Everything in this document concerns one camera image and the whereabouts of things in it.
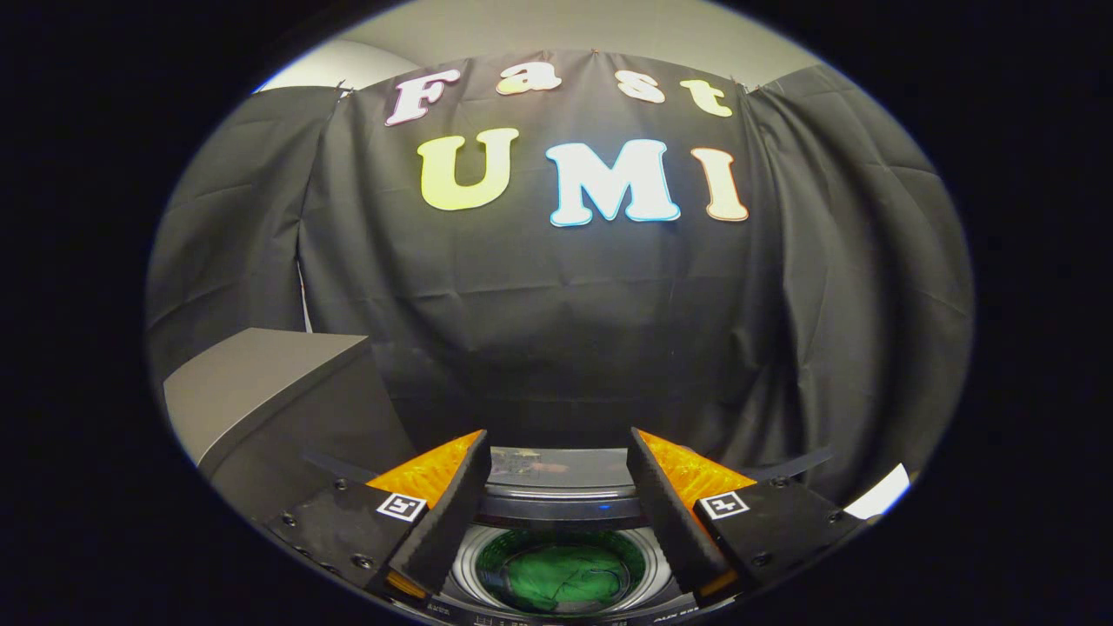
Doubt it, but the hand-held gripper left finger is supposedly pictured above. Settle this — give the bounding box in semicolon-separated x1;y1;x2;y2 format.
264;429;492;603

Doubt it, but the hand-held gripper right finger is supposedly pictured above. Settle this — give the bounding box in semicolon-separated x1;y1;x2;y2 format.
625;426;872;603

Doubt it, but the grey washing machine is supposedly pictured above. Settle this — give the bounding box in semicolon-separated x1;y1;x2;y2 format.
300;446;837;626

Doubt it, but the dark washing machine lid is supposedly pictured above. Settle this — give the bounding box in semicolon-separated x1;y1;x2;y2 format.
450;447;690;618

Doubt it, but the green polo shirt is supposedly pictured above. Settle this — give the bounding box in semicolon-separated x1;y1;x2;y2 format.
494;543;633;615

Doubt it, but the black backdrop cloth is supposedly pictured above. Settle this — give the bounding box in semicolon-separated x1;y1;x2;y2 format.
145;48;976;507

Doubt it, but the grey cabinet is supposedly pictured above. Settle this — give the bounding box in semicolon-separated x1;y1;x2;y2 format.
163;327;420;524

